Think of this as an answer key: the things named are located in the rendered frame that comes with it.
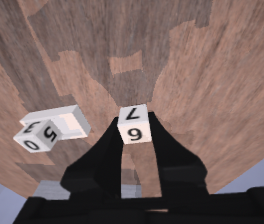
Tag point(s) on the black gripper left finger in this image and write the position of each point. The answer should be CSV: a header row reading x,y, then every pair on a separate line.
x,y
96,175

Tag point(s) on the white cube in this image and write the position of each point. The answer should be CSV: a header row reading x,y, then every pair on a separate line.
x,y
133,124
38,136

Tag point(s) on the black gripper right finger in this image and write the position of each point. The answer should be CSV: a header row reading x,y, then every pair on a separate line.
x,y
182,173

